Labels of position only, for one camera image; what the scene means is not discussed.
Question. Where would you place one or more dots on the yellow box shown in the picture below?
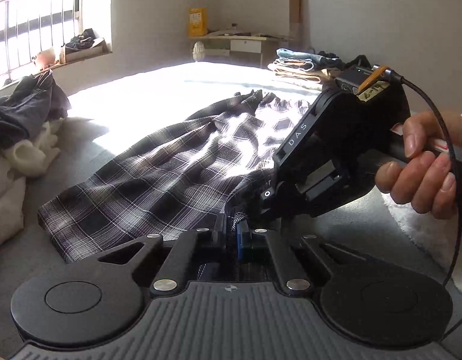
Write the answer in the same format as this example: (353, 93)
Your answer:
(197, 22)

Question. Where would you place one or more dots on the white decorative ornament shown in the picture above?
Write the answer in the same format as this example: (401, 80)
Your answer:
(199, 51)

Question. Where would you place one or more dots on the folded clothes stack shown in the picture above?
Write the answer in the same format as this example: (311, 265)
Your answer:
(306, 70)

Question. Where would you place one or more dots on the dark plaid flannel pants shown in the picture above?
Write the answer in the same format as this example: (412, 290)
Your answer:
(180, 178)

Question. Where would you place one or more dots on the dark navy garment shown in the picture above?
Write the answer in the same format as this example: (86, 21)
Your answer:
(35, 101)

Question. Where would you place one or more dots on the cream white sheet garment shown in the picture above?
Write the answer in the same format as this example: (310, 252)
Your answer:
(12, 193)

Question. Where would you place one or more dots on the long cardboard strip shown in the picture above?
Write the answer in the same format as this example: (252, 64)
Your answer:
(295, 19)

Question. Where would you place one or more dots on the dark cloth in box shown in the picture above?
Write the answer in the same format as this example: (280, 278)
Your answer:
(86, 45)

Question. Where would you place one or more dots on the window security bars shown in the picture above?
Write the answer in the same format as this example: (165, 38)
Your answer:
(28, 27)

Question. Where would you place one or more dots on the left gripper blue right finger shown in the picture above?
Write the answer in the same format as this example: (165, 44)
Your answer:
(244, 239)

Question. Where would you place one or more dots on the white fluffy rug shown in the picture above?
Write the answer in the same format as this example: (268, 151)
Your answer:
(436, 237)

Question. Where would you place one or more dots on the white low shelf unit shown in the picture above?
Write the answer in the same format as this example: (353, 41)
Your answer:
(254, 50)

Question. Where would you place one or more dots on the person's right hand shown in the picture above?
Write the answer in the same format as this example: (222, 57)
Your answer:
(426, 182)

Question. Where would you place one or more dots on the white fleece garment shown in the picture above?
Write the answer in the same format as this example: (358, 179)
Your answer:
(33, 158)

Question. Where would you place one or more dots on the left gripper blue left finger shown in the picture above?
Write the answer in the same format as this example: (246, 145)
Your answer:
(219, 233)

